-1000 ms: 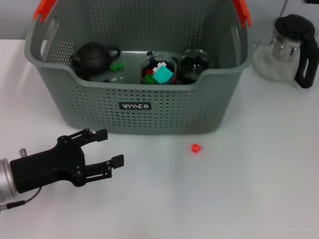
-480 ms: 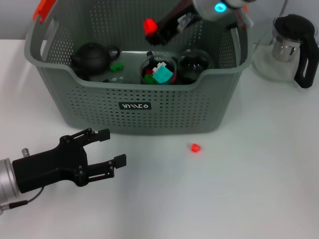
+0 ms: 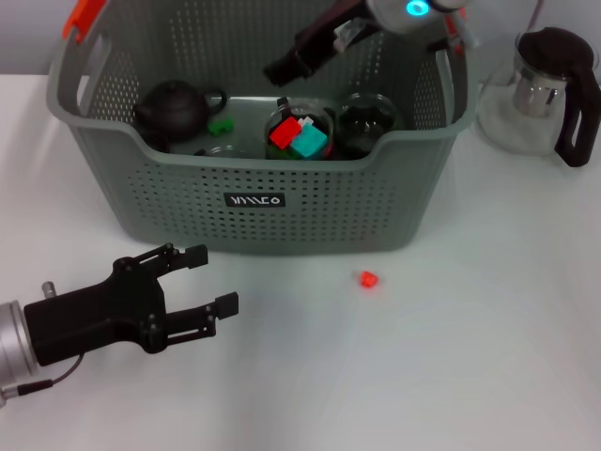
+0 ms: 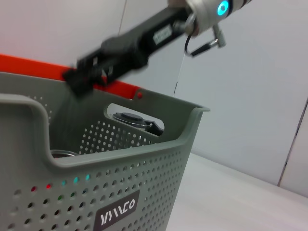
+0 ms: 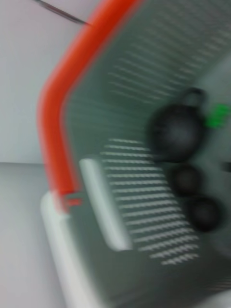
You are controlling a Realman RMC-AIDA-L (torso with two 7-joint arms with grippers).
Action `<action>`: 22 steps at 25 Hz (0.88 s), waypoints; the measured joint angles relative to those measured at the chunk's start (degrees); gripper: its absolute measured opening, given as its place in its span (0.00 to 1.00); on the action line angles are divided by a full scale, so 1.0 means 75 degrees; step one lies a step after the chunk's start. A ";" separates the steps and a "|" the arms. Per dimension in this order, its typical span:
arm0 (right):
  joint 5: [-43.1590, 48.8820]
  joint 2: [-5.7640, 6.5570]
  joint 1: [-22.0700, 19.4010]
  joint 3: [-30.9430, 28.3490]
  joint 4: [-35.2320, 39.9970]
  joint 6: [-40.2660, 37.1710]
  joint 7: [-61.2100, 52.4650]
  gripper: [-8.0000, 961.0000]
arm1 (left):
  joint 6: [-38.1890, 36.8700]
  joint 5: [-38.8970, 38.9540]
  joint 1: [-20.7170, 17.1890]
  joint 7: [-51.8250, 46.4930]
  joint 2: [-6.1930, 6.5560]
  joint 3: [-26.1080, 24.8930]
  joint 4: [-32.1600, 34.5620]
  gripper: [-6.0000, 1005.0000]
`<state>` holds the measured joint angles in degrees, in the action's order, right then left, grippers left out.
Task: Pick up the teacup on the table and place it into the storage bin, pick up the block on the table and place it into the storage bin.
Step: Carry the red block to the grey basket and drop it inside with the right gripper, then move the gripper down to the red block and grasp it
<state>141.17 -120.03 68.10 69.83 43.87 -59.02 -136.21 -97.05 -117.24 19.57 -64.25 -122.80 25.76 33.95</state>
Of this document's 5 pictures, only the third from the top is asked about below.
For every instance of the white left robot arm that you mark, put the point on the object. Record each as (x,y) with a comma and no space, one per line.
(14,343)

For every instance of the orange-red slope brick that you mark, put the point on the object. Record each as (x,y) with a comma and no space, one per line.
(285,133)

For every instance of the teal square plate brick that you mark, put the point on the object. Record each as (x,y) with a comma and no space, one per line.
(309,142)

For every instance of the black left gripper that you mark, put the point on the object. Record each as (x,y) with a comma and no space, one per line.
(94,319)

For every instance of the small white label tag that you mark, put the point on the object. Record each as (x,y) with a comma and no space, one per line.
(348,36)

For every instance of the glass teacup black insert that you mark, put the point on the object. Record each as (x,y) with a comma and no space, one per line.
(225,152)
(366,122)
(282,107)

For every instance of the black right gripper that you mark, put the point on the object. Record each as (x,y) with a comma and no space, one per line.
(324,33)

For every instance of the grey perforated storage bin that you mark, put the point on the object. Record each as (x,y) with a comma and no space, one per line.
(282,221)

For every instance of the small orange-red rounded brick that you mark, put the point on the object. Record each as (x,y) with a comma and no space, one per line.
(368,279)

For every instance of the black clay teapot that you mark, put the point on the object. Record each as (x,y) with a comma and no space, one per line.
(174,110)

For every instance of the green notched brick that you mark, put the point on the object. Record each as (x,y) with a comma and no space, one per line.
(220,126)

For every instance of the glass teapot black lid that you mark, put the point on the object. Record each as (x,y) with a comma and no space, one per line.
(535,94)

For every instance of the white plate brick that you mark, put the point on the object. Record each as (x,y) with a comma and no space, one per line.
(306,121)

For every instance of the small black clay cup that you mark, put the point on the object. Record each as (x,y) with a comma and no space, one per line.
(155,141)

